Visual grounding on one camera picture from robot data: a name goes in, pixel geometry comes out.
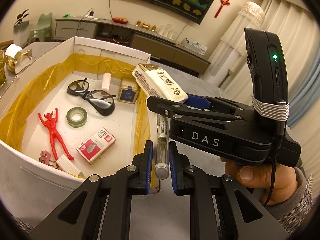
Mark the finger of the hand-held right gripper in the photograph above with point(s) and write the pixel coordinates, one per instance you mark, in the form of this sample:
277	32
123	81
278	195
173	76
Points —
196	101
162	107

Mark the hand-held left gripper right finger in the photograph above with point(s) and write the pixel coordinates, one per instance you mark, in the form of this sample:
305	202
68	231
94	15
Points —
173	167

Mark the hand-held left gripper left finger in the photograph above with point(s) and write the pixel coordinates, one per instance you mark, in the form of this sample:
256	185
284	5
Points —
149	165

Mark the clear marker pen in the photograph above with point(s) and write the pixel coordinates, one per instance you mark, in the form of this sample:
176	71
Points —
162	155

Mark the white tissue packet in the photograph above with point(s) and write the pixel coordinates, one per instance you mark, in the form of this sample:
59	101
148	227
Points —
160	82

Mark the gold tin box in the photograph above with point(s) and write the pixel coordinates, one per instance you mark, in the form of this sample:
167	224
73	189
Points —
128	92

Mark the red staples box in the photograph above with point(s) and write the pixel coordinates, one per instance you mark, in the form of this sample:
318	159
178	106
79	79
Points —
96	146

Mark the pink stapler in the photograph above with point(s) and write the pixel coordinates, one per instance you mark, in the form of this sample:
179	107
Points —
106	82

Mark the black safety glasses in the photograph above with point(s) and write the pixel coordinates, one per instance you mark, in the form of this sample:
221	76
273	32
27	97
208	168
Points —
100	105

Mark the white power adapter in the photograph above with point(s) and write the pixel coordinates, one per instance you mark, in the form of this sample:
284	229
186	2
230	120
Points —
68	165

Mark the green tape roll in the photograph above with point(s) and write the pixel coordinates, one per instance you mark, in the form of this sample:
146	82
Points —
71	122

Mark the red toy figure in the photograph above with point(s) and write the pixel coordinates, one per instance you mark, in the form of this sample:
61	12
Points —
53	132

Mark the white cardboard box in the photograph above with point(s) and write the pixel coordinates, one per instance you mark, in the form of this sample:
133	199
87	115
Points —
25	180

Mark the person's right forearm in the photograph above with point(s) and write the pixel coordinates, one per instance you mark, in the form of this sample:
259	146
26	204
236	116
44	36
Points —
292	215

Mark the person's right hand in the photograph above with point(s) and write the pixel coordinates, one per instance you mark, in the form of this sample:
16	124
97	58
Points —
250	175

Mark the white tray with small boxes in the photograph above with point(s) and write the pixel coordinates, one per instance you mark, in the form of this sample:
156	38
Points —
195	46

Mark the long television cabinet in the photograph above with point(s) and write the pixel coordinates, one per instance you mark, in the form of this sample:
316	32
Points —
150	42

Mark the blue curtain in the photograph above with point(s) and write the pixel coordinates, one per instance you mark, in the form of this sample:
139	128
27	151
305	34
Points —
305	110

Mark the group of clear glass cups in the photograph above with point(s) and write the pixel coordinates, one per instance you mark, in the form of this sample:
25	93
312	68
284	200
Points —
167	31

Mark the lace-covered standing air conditioner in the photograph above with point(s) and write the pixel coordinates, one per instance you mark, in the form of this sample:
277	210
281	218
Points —
237	35

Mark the gold ornaments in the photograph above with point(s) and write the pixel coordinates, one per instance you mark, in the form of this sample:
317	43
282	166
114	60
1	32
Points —
146	26

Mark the red fruit plate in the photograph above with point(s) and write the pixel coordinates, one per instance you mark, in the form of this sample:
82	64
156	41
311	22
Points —
120	20

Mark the cream curtain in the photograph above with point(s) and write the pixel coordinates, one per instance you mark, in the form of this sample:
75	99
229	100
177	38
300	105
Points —
295	42

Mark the power strip with charger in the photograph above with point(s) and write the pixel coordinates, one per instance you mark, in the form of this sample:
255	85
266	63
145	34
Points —
92	15

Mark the yellow plastic liner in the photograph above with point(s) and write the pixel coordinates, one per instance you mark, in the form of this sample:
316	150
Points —
22	100

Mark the person's patterned clothing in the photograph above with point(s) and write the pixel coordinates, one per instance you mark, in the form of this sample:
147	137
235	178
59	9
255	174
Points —
20	226

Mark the green plastic chair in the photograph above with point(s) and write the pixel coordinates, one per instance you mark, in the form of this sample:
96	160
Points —
41	28

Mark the tape dispenser with white roll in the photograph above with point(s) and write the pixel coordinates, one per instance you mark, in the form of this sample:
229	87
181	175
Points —
18	60

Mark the potted plant in white pot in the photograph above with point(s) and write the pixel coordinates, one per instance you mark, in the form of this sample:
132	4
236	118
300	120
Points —
21	32

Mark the gold glass jar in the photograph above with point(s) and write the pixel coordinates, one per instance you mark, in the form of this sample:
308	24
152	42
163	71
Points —
2	70

